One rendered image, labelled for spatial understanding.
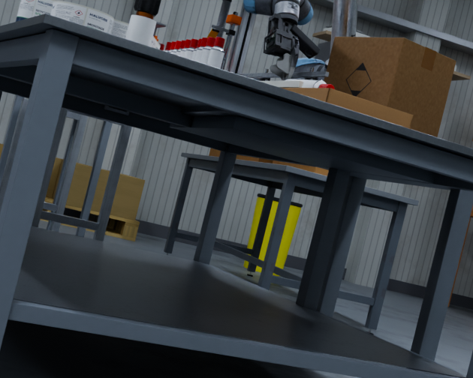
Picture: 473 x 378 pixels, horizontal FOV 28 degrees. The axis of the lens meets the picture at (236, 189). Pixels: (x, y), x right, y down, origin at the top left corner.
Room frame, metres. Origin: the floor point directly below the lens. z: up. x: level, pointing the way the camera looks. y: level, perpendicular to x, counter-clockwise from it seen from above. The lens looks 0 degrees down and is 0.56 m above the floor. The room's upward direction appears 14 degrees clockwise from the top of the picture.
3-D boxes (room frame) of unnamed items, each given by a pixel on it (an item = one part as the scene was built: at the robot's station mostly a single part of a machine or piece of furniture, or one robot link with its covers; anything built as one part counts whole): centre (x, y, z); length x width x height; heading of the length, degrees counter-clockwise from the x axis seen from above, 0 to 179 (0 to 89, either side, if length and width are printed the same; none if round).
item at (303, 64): (3.44, -0.15, 1.05); 0.13 x 0.12 x 0.14; 64
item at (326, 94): (2.48, -0.21, 0.85); 0.30 x 0.26 x 0.04; 26
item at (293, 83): (3.10, 0.13, 0.90); 1.07 x 0.01 x 0.02; 26
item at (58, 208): (4.65, 0.85, 0.47); 1.17 x 0.36 x 0.95; 26
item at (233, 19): (3.41, 0.19, 1.04); 0.10 x 0.04 x 0.33; 116
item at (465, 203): (3.28, -0.22, 0.39); 0.86 x 0.83 x 0.79; 18
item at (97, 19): (3.06, 0.62, 0.95); 0.20 x 0.20 x 0.14
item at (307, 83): (2.68, -0.13, 0.91); 0.20 x 0.05 x 0.05; 33
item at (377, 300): (6.06, -0.26, 0.39); 2.20 x 0.80 x 0.78; 18
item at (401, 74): (2.90, -0.37, 0.99); 0.30 x 0.24 x 0.27; 37
